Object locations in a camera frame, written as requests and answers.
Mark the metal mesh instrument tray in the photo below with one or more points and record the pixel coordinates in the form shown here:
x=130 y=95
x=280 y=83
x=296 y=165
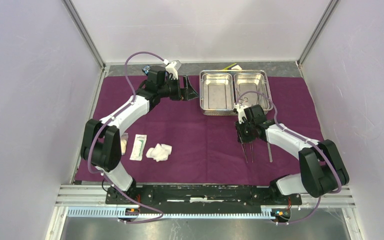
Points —
x=231 y=112

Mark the steel right inner pan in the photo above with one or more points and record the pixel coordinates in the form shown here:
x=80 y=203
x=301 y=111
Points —
x=253 y=81

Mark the aluminium corner frame rail left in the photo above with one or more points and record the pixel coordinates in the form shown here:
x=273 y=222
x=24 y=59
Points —
x=81 y=27

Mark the steel left inner pan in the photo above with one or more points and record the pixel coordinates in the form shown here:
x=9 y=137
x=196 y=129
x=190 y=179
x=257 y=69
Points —
x=216 y=91

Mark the white gauze wad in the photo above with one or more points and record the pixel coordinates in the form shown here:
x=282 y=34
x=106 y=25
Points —
x=160 y=152

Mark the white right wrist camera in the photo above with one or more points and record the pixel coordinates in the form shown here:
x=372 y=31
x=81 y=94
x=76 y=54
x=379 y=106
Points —
x=241 y=115

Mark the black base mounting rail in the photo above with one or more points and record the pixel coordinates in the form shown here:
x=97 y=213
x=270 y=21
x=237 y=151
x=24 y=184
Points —
x=209 y=198

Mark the steel pan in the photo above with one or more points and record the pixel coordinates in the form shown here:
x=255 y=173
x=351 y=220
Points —
x=253 y=81
x=216 y=91

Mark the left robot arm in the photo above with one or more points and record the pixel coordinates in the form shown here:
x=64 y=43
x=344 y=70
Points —
x=101 y=143

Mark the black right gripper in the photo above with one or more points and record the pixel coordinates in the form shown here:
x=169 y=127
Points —
x=241 y=138

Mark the steel forceps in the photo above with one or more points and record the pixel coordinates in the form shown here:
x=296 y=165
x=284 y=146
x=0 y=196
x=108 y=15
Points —
x=269 y=152

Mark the aluminium front frame rail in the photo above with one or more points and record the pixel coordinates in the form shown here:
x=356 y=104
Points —
x=93 y=201

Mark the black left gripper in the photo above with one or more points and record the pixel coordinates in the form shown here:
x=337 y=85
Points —
x=186 y=94

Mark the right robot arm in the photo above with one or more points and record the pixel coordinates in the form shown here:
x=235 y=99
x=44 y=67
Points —
x=322 y=169

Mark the black blue toy car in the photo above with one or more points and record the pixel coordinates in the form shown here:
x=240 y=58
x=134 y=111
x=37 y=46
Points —
x=146 y=69

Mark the aluminium corner frame rail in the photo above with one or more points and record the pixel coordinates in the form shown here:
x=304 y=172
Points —
x=328 y=12
x=81 y=27

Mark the steel surgical scissors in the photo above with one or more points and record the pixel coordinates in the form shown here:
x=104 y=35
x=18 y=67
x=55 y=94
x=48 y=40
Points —
x=243 y=101

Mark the suture packet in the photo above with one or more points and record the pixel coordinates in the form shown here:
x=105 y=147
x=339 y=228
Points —
x=138 y=147

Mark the steel needle holder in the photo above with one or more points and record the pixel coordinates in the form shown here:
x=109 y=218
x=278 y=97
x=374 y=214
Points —
x=243 y=146

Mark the aluminium corner frame rail right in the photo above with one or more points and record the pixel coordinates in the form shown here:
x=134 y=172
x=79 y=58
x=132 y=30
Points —
x=328 y=12

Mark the purple cloth wrap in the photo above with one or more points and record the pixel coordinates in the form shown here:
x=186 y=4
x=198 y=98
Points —
x=205 y=148

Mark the thin curved steel tweezers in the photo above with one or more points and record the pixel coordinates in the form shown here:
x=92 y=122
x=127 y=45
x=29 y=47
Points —
x=252 y=151

